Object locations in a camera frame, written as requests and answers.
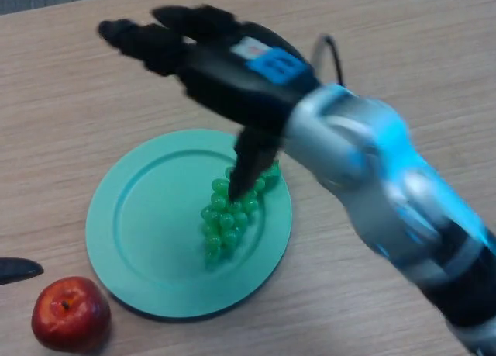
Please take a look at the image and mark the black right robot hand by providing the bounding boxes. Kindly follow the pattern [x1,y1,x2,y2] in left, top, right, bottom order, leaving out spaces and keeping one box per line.
[96,3,322,200]

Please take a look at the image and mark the teal round plate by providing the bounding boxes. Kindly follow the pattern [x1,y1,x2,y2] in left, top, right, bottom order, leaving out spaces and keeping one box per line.
[84,129,293,319]

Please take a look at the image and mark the red apple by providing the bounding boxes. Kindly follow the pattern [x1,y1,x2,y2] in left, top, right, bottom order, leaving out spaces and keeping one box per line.
[30,276,112,353]

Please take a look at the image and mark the green grape bunch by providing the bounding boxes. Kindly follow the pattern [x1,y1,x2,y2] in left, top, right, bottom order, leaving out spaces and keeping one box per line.
[200,160,281,268]

